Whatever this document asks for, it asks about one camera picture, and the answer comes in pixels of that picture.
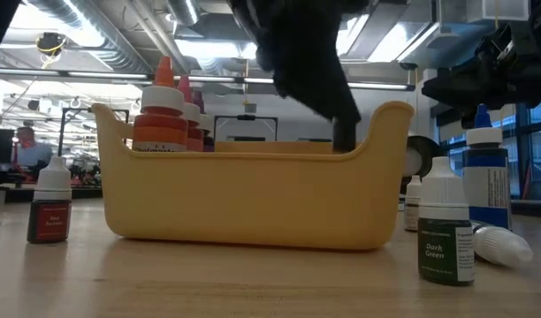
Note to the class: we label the grey wall vent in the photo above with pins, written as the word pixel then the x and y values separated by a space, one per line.
pixel 250 108

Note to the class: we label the yellow plastic bin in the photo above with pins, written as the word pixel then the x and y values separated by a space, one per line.
pixel 253 203

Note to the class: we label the small pale-label coloring bottle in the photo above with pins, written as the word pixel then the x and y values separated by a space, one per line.
pixel 413 207

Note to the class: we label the large orange food coloring bottle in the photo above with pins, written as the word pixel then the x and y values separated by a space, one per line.
pixel 160 128

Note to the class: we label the person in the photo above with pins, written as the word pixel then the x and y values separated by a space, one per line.
pixel 32 154

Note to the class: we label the blue-lit window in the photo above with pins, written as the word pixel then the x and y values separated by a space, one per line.
pixel 540 154

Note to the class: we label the white cylinder roll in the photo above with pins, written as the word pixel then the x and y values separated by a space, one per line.
pixel 427 150

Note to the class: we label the large red food coloring bottle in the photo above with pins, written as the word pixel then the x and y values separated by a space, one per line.
pixel 194 137

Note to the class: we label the round silver ventilation duct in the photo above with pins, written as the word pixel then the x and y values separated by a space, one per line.
pixel 120 44

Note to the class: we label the small red food coloring bottle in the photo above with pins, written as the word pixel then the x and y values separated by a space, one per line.
pixel 49 221

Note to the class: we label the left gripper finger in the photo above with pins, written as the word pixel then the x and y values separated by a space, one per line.
pixel 314 88

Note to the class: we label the large blue food coloring bottle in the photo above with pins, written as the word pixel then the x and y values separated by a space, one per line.
pixel 487 185

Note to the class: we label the small dark green coloring bottle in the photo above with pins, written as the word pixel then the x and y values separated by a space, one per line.
pixel 443 256

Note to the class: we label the white ceiling box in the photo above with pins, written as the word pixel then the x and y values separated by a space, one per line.
pixel 496 9

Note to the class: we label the small dark food coloring bottle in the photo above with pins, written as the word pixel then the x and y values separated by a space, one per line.
pixel 502 245

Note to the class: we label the rectangular metal ceiling duct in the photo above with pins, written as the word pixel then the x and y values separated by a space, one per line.
pixel 385 31

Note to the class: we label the tall black frame stand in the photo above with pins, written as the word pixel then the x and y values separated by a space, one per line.
pixel 63 128

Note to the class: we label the long ceiling light bar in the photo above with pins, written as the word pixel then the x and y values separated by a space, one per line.
pixel 98 75

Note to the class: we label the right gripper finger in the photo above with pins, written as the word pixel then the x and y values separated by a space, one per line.
pixel 469 119
pixel 443 90

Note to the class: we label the black monitor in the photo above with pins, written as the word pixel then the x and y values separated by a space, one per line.
pixel 0 146

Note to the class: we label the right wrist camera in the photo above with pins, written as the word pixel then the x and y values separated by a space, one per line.
pixel 513 40

